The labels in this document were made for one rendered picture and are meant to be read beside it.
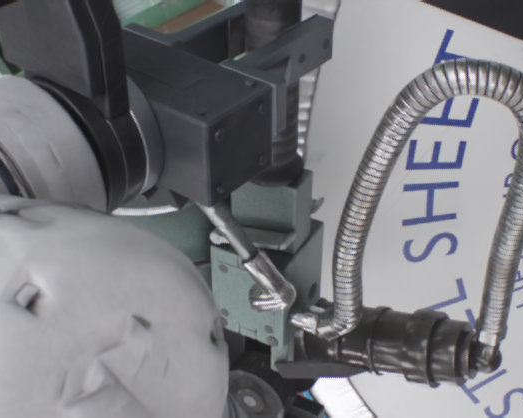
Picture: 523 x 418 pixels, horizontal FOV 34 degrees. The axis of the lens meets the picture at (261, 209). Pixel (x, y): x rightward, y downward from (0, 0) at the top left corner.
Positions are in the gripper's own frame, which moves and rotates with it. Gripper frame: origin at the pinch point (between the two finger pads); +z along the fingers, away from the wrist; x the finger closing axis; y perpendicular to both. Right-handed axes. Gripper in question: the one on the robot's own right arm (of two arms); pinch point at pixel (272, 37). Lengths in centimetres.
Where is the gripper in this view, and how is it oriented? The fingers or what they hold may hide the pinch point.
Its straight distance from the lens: 51.9
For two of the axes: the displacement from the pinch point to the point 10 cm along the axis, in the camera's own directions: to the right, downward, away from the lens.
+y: 0.0, 8.0, 5.9
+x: 7.8, 3.7, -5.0
